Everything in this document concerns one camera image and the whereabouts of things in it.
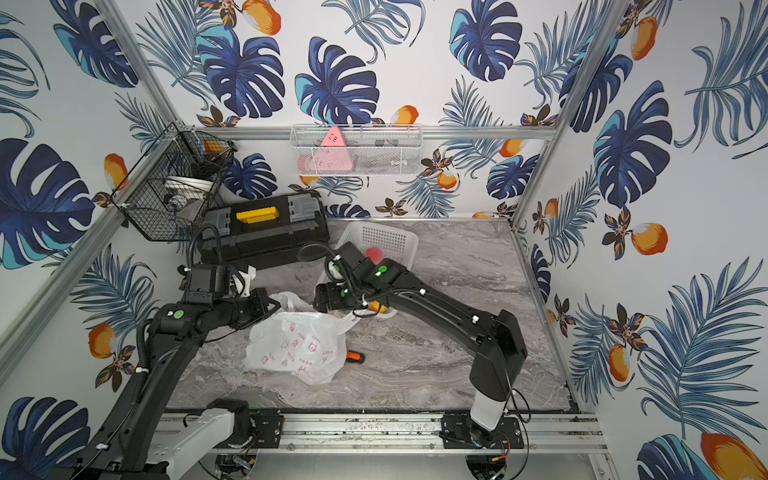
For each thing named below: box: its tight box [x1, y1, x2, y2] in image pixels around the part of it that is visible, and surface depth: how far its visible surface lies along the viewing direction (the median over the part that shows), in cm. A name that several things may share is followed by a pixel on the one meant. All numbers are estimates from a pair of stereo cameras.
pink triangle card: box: [313, 126, 353, 171], surface depth 92 cm
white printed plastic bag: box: [243, 292, 395, 385], surface depth 70 cm
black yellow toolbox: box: [196, 193, 330, 269], surface depth 99 cm
